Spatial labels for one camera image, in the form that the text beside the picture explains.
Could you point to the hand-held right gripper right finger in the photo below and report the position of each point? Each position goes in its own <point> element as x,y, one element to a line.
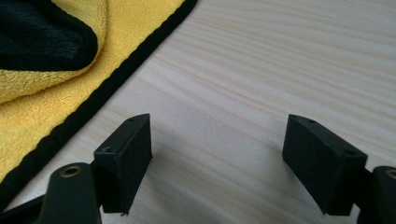
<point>323,165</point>

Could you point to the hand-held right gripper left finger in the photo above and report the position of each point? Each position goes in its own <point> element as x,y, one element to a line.
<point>124,161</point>

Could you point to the grey and yellow cloth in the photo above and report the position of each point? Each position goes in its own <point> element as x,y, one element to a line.
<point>46,118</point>

